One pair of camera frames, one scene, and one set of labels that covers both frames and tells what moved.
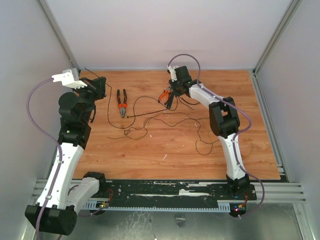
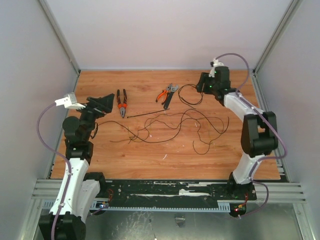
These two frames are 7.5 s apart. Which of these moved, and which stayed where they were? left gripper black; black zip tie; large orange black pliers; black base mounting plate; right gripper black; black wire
Moved: left gripper black; black wire; right gripper black
Stayed: large orange black pliers; black zip tie; black base mounting plate
